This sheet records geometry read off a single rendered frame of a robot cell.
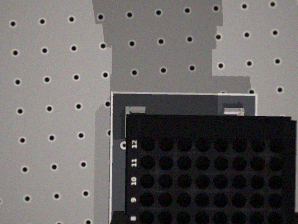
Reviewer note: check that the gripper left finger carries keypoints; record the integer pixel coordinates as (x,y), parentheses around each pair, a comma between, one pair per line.
(119,217)

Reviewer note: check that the black well plate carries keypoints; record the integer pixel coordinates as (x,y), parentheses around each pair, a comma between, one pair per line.
(178,151)

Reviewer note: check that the grey flat rectangular plate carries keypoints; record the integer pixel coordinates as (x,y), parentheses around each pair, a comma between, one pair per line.
(61,59)

